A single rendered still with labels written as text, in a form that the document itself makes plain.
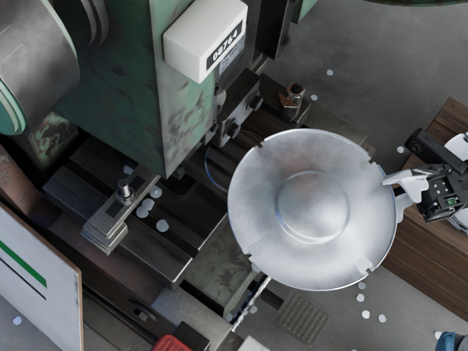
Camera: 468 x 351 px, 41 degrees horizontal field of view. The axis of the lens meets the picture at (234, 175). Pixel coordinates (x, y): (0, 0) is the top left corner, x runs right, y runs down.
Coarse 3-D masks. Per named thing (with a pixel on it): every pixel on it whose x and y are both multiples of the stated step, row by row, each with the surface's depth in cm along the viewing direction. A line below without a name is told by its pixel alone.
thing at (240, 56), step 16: (256, 0) 80; (256, 16) 84; (256, 32) 88; (240, 48) 86; (224, 64) 84; (240, 64) 90; (224, 80) 88; (240, 80) 92; (256, 80) 92; (224, 96) 88; (240, 96) 91; (256, 96) 95; (224, 112) 90; (240, 112) 94; (224, 128) 91
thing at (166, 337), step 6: (162, 336) 97; (168, 336) 97; (174, 336) 97; (156, 342) 97; (162, 342) 97; (168, 342) 97; (174, 342) 97; (180, 342) 97; (156, 348) 96; (162, 348) 96; (168, 348) 96; (174, 348) 97; (180, 348) 97; (186, 348) 97
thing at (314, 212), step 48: (288, 144) 109; (336, 144) 110; (240, 192) 105; (288, 192) 105; (336, 192) 106; (384, 192) 108; (240, 240) 102; (288, 240) 103; (336, 240) 103; (384, 240) 104; (336, 288) 100
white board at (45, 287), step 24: (0, 216) 126; (0, 240) 138; (24, 240) 126; (0, 264) 151; (24, 264) 137; (48, 264) 126; (72, 264) 119; (0, 288) 168; (24, 288) 151; (48, 288) 138; (72, 288) 126; (24, 312) 168; (48, 312) 151; (72, 312) 137; (48, 336) 168; (72, 336) 151
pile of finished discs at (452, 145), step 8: (456, 136) 158; (464, 136) 160; (448, 144) 158; (456, 144) 158; (464, 144) 158; (456, 152) 157; (464, 152) 157; (464, 160) 156; (456, 216) 150; (464, 216) 150; (456, 224) 151; (464, 224) 148; (464, 232) 152
